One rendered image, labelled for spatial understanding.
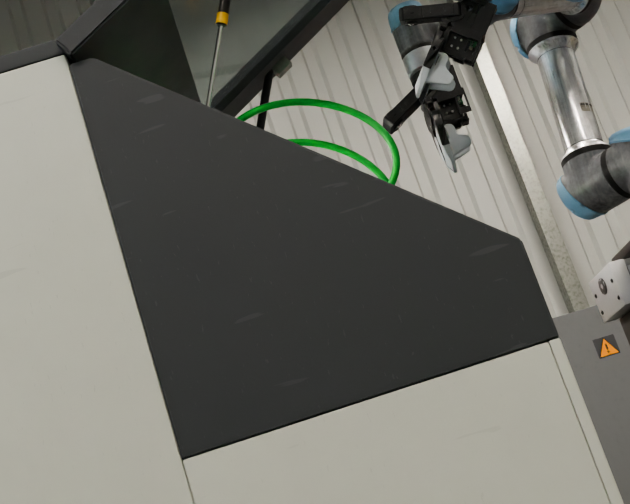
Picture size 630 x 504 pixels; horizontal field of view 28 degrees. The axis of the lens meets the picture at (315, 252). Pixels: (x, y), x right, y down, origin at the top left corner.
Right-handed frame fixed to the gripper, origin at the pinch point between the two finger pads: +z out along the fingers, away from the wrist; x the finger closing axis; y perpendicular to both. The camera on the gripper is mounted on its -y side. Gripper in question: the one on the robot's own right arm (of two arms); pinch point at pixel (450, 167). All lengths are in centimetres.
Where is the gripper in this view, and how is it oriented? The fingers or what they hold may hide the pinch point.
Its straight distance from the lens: 244.4
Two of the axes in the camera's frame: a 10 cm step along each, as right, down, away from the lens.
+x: 0.5, 2.9, 9.5
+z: 2.9, 9.1, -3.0
